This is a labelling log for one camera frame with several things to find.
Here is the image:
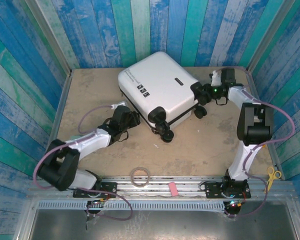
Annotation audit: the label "white hard-shell suitcase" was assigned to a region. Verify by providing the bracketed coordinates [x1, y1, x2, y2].
[117, 51, 209, 144]

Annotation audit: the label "pink eraser block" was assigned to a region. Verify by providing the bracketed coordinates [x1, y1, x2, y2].
[167, 182, 179, 197]

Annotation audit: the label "small circuit board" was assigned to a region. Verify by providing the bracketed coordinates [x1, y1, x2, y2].
[226, 199, 244, 209]
[86, 198, 108, 210]

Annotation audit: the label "yellow scissors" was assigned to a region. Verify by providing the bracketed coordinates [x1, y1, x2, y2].
[264, 166, 283, 195]

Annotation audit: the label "grey metal front panel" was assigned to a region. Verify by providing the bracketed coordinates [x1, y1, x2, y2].
[27, 209, 300, 240]

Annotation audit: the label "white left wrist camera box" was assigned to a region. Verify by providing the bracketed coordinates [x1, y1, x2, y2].
[110, 100, 129, 110]

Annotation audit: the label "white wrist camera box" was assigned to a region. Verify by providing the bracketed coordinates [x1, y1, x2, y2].
[209, 70, 224, 87]
[110, 100, 129, 110]

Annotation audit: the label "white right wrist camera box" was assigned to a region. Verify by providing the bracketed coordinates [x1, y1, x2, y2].
[209, 70, 224, 87]

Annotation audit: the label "aluminium side rail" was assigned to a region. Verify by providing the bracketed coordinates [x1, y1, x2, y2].
[37, 72, 73, 180]
[246, 69, 286, 180]

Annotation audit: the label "brown tape roll ring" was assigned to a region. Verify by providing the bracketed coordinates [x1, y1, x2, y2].
[129, 167, 151, 188]

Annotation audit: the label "aluminium corner post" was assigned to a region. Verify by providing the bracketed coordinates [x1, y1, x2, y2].
[24, 0, 73, 76]
[246, 0, 299, 73]

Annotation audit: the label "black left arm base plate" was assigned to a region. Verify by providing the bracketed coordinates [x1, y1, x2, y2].
[73, 181, 118, 199]

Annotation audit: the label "aluminium rail frame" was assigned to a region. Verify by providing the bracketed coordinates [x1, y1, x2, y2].
[27, 176, 296, 201]

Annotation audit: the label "grey slotted cable duct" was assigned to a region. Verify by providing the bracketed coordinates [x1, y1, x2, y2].
[37, 201, 226, 211]

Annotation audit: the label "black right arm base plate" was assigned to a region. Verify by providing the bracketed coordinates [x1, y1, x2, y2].
[205, 182, 251, 200]

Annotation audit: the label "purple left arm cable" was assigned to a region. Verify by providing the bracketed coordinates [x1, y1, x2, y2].
[32, 104, 135, 222]

